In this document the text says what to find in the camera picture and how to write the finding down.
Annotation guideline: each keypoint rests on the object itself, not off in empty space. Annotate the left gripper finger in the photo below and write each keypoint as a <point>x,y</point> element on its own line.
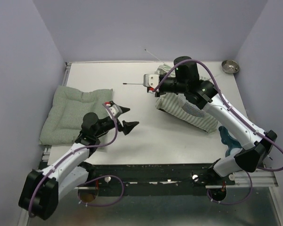
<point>122,110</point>
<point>127,127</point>

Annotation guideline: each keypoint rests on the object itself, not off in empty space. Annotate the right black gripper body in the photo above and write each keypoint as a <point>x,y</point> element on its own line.
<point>169,85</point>

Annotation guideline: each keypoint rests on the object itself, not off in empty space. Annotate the teal paw print toy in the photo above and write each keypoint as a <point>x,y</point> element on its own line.
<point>228,140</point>

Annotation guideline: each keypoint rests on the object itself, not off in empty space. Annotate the steel pet bowl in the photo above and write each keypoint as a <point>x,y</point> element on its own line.
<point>230,67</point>

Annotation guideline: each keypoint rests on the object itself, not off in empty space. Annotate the black mounting rail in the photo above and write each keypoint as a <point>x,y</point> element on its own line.
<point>151,179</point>

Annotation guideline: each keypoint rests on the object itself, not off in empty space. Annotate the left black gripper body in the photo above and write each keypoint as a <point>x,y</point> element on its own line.
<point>106,125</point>

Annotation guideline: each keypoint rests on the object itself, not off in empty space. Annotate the green checkered cushion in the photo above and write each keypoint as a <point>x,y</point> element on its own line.
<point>65,118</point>

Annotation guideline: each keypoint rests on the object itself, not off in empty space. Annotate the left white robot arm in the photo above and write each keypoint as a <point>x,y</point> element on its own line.
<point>44,188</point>

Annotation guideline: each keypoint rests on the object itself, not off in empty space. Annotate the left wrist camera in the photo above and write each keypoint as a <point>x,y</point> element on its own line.
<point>114,109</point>

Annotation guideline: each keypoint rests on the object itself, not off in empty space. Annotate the green striped pet tent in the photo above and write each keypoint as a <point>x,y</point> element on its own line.
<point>177,106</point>

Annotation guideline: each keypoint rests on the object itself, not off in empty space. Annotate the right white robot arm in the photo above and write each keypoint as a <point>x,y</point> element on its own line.
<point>194,80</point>

